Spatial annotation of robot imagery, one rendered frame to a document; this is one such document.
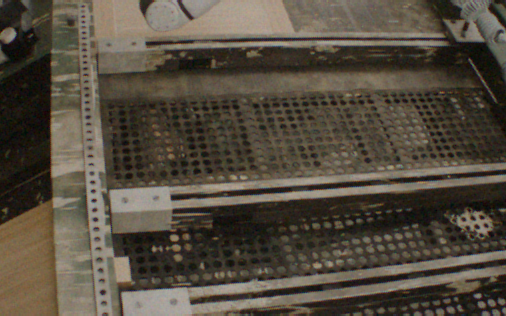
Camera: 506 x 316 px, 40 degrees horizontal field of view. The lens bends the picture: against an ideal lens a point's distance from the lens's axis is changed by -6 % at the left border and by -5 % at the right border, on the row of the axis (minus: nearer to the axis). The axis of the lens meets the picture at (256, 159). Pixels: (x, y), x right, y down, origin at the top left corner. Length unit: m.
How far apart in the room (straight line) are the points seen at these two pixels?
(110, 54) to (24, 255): 0.56
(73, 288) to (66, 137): 0.41
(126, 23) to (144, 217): 0.72
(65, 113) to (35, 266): 0.40
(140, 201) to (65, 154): 0.23
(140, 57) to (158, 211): 0.52
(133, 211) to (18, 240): 0.54
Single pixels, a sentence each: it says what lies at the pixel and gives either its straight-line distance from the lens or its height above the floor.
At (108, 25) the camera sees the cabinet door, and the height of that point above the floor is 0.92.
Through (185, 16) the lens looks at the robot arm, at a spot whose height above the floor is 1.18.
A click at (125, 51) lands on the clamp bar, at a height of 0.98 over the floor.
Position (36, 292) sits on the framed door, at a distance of 1.79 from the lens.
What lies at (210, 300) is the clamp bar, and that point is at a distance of 1.38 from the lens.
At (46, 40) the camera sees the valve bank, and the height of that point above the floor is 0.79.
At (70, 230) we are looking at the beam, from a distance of 1.47.
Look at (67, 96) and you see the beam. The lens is 1.76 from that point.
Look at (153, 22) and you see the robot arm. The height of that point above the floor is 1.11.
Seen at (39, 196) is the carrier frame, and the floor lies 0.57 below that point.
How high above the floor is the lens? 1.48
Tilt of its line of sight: 10 degrees down
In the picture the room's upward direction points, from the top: 65 degrees clockwise
